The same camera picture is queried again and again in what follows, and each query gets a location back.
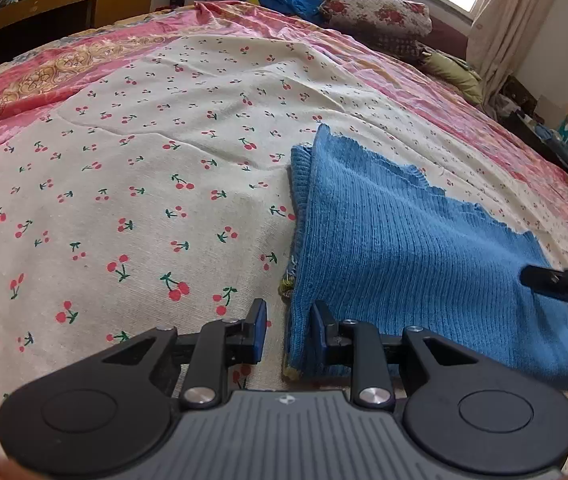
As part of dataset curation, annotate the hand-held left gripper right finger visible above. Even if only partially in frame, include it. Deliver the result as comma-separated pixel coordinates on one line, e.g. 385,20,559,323
310,300,480,410

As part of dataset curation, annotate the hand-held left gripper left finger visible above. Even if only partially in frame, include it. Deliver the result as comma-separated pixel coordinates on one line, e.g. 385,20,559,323
101,299,269,410

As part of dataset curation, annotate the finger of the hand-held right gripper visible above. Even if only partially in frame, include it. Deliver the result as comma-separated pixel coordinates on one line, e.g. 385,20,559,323
520,263,568,312

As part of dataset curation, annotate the blue knit sweater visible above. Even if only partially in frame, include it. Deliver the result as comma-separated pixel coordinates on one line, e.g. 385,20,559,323
278,122,568,393

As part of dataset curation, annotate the cluttered dark side table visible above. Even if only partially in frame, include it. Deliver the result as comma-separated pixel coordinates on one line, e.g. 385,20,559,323
496,75,568,171

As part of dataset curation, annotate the cherry print bed sheet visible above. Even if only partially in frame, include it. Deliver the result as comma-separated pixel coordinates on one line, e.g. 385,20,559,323
0,0,568,480

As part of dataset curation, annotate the olive green pillow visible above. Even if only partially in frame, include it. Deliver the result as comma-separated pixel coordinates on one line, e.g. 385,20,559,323
420,49,484,105

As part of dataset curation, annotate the bright blue cloth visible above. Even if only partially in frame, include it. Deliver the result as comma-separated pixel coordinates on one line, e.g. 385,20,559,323
256,0,326,25

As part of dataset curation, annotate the floral red pillow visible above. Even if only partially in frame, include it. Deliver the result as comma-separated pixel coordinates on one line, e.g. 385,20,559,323
318,0,434,61

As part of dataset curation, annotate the wooden shelf cabinet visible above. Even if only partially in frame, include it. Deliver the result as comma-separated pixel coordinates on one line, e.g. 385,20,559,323
0,0,159,68

